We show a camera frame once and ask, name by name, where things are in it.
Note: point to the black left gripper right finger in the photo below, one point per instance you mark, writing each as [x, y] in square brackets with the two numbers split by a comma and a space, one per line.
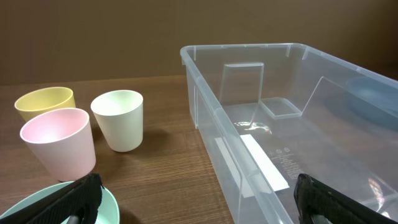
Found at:
[318, 203]

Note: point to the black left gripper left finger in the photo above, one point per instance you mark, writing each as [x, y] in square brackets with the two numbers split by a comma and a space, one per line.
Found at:
[79, 200]

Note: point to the mint green bowl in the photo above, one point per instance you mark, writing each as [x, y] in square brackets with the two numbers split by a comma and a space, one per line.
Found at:
[108, 211]

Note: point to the pink plastic cup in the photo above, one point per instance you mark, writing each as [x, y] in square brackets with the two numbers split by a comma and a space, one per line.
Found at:
[62, 141]

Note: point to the cream plastic cup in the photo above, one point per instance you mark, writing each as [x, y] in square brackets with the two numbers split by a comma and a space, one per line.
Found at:
[120, 116]

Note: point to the yellow plastic cup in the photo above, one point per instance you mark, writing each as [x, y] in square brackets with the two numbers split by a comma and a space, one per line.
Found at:
[43, 100]

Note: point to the dark blue bowl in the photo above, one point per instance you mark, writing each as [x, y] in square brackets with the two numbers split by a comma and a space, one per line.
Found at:
[374, 101]

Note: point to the clear plastic storage container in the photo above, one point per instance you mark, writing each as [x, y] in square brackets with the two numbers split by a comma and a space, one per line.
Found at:
[291, 98]

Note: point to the white label sticker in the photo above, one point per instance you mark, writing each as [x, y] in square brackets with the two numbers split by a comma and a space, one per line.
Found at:
[268, 169]

